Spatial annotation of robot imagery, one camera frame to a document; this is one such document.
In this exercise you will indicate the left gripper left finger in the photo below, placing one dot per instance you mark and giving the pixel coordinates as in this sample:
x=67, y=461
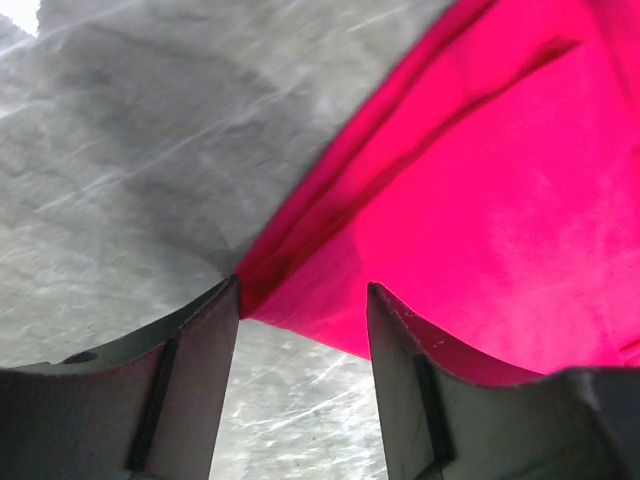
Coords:
x=144, y=406

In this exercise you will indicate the pink t shirt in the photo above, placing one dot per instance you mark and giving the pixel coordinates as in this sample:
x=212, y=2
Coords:
x=491, y=183

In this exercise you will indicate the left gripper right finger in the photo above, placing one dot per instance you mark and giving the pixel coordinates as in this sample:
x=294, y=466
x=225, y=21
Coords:
x=450, y=411

